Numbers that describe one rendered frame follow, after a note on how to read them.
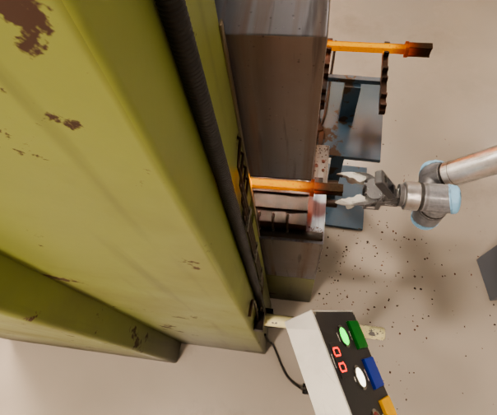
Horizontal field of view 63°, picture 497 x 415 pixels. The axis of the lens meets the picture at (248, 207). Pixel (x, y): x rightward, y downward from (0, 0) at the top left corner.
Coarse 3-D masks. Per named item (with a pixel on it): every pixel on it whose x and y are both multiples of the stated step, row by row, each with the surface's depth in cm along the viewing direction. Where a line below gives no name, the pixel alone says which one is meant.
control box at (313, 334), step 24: (312, 312) 94; (336, 312) 106; (312, 336) 93; (336, 336) 98; (312, 360) 92; (336, 360) 91; (360, 360) 103; (312, 384) 91; (336, 384) 88; (360, 384) 96; (336, 408) 87; (360, 408) 90
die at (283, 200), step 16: (256, 192) 132; (272, 192) 131; (288, 192) 130; (304, 192) 130; (256, 208) 131; (272, 208) 130; (288, 208) 129; (304, 208) 128; (288, 224) 128; (304, 224) 127
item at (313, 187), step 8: (256, 184) 131; (264, 184) 131; (272, 184) 131; (280, 184) 131; (288, 184) 130; (296, 184) 130; (304, 184) 130; (312, 184) 129; (320, 184) 129; (328, 184) 129; (336, 184) 128; (312, 192) 128; (320, 192) 130; (328, 192) 130; (336, 192) 130
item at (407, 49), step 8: (328, 40) 153; (336, 48) 153; (344, 48) 152; (352, 48) 151; (360, 48) 151; (368, 48) 150; (376, 48) 150; (384, 48) 149; (392, 48) 149; (400, 48) 149; (408, 48) 148; (416, 48) 147; (424, 48) 146; (432, 48) 146; (408, 56) 151; (416, 56) 150; (424, 56) 150
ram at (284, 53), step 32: (224, 0) 59; (256, 0) 58; (288, 0) 58; (320, 0) 57; (256, 32) 56; (288, 32) 55; (320, 32) 54; (256, 64) 60; (288, 64) 59; (320, 64) 59; (256, 96) 67; (288, 96) 66; (320, 96) 65; (256, 128) 75; (288, 128) 74; (256, 160) 85; (288, 160) 84
